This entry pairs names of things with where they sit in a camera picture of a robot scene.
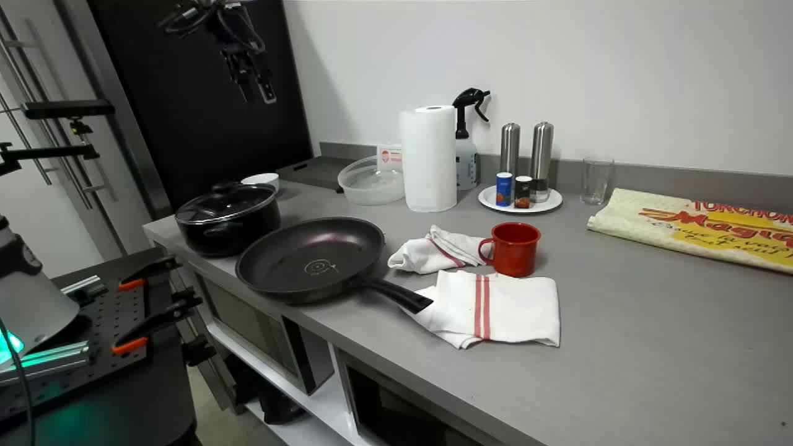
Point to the black frying pan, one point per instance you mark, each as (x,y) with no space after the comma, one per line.
(306,257)

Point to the small dark jar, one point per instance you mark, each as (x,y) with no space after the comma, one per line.
(525,191)

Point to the small blue can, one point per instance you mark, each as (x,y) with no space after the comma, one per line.
(505,189)

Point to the clear drinking glass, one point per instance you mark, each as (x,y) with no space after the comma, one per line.
(599,185)

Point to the clear plastic bowl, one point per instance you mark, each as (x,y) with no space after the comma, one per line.
(367,188)

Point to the black pot with glass lid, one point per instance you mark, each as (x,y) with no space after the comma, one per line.
(227,220)

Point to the white wall socket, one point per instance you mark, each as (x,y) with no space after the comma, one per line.
(388,154)

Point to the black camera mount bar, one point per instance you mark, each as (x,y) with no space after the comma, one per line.
(71,107)
(50,153)

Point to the black clamp with orange tips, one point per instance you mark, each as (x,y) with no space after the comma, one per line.
(157,324)
(149,273)

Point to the white paper towel roll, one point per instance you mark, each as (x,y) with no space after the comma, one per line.
(427,157)

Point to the aluminium rail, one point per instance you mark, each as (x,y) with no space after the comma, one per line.
(50,361)

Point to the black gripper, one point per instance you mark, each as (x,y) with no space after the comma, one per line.
(236,41)

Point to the black microwave oven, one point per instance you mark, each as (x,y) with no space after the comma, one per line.
(256,330)

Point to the folded white red-striped towel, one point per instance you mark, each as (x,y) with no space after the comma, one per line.
(511,310)

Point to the yellow printed cloth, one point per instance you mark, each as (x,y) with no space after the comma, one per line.
(702,226)

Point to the black breadboard table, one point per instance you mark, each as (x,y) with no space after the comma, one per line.
(108,387)

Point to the small white bowl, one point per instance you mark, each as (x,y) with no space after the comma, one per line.
(262,179)

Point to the black tray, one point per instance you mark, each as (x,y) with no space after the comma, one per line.
(314,173)

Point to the black built-in appliance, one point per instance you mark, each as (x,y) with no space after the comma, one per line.
(397,409)

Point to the red enamel mug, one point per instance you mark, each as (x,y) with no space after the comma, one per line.
(517,252)

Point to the small white plate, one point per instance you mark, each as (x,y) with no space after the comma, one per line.
(552,202)

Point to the white red-striped towel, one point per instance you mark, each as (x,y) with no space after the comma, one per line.
(511,310)
(423,253)

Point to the spray bottle with black nozzle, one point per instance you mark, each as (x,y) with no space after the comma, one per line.
(468,164)

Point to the steel shaker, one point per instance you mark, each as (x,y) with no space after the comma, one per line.
(542,153)
(510,150)

